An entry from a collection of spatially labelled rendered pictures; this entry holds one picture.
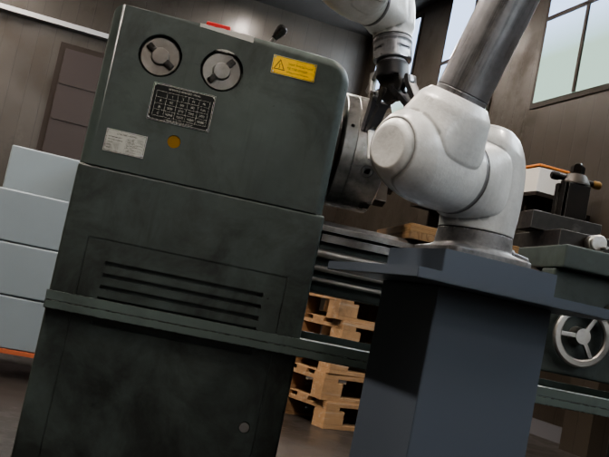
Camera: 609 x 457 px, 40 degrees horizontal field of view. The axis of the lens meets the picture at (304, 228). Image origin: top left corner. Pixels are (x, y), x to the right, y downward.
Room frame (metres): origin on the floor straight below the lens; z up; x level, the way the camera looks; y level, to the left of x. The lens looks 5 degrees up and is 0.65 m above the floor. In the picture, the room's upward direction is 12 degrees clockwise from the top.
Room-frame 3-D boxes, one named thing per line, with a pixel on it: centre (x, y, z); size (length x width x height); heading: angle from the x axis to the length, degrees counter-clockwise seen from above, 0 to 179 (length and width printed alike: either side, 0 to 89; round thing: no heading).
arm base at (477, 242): (1.72, -0.36, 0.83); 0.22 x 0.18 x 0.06; 108
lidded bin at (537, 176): (6.37, -1.70, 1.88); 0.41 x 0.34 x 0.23; 18
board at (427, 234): (2.37, -0.39, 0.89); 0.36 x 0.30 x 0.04; 9
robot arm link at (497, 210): (1.71, -0.34, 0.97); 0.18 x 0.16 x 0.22; 134
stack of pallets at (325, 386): (5.32, -0.52, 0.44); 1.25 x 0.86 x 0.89; 126
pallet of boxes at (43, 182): (4.60, 1.03, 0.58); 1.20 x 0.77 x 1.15; 107
